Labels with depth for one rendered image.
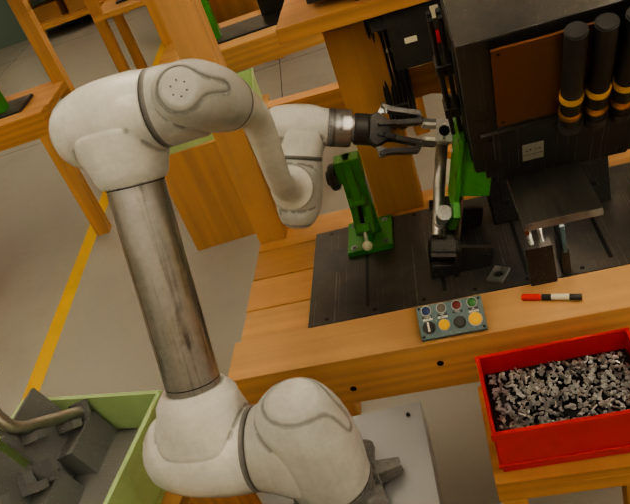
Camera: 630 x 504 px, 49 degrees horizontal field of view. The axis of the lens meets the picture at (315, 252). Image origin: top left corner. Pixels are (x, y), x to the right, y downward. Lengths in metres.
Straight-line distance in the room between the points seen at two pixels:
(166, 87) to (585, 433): 0.97
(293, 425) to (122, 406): 0.72
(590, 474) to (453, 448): 1.13
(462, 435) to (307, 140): 1.35
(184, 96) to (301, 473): 0.63
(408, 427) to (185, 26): 1.14
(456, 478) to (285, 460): 1.35
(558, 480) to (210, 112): 0.95
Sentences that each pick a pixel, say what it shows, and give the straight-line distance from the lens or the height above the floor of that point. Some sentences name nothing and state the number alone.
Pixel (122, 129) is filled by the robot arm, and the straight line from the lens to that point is 1.14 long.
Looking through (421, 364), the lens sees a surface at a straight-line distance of 1.65.
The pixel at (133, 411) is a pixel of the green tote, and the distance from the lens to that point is 1.79.
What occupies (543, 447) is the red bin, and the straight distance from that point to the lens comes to 1.44.
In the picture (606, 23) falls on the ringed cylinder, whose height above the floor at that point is 1.54.
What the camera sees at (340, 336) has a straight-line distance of 1.70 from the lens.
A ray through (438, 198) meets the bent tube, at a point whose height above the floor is 1.06.
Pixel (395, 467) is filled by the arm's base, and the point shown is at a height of 0.95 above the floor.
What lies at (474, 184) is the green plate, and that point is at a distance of 1.65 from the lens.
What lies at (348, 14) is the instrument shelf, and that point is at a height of 1.52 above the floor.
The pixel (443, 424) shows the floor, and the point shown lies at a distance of 2.62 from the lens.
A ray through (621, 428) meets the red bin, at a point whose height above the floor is 0.87.
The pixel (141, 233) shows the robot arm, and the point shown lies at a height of 1.49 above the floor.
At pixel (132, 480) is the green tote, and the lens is 1.61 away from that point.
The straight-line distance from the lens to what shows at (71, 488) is 1.76.
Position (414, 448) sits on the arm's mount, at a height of 0.92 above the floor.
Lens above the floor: 2.00
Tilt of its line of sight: 33 degrees down
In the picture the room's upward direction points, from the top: 21 degrees counter-clockwise
